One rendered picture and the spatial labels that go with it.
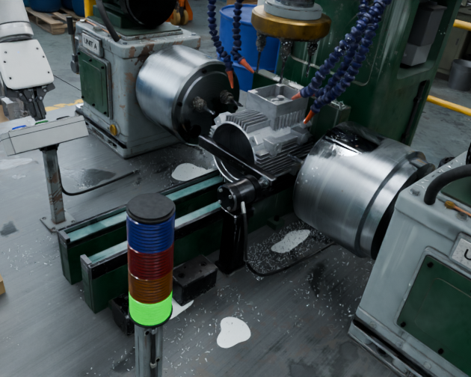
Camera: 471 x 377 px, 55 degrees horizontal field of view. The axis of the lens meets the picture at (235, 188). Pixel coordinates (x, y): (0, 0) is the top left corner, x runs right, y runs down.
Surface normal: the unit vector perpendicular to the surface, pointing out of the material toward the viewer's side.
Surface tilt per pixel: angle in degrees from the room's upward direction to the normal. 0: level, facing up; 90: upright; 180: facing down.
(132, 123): 90
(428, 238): 90
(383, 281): 90
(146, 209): 0
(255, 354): 0
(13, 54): 58
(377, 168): 36
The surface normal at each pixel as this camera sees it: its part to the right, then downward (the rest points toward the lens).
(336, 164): -0.46, -0.34
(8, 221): 0.11, -0.83
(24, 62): 0.65, 0.00
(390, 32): -0.72, 0.31
